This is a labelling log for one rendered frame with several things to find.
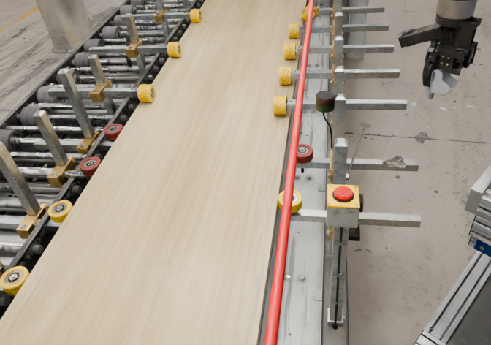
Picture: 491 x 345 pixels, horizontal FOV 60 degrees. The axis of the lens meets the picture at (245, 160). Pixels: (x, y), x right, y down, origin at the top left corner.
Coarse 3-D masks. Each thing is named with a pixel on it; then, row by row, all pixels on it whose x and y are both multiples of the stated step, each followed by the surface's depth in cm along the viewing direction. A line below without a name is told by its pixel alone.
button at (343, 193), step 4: (336, 188) 95; (340, 188) 94; (344, 188) 94; (348, 188) 94; (336, 192) 94; (340, 192) 93; (344, 192) 93; (348, 192) 93; (352, 192) 93; (336, 196) 93; (340, 196) 93; (344, 196) 92; (348, 196) 92
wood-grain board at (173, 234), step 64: (256, 0) 286; (192, 64) 222; (256, 64) 215; (128, 128) 182; (192, 128) 177; (256, 128) 172; (128, 192) 150; (192, 192) 147; (256, 192) 144; (64, 256) 131; (128, 256) 128; (192, 256) 126; (256, 256) 123; (0, 320) 115; (64, 320) 113; (128, 320) 112; (192, 320) 110; (256, 320) 108
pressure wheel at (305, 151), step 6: (300, 144) 160; (306, 144) 160; (300, 150) 157; (306, 150) 158; (312, 150) 157; (300, 156) 155; (306, 156) 155; (312, 156) 157; (300, 162) 157; (306, 162) 157
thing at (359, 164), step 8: (312, 160) 160; (320, 160) 159; (328, 160) 159; (360, 160) 157; (368, 160) 157; (376, 160) 156; (408, 160) 154; (416, 160) 154; (320, 168) 160; (328, 168) 160; (352, 168) 158; (360, 168) 157; (368, 168) 156; (376, 168) 156; (384, 168) 155; (392, 168) 155; (400, 168) 154; (408, 168) 154; (416, 168) 153
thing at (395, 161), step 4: (392, 156) 156; (396, 156) 155; (400, 156) 155; (384, 160) 154; (388, 160) 154; (392, 160) 154; (396, 160) 153; (400, 160) 152; (388, 164) 153; (392, 164) 152; (396, 164) 152; (400, 164) 152; (404, 164) 152
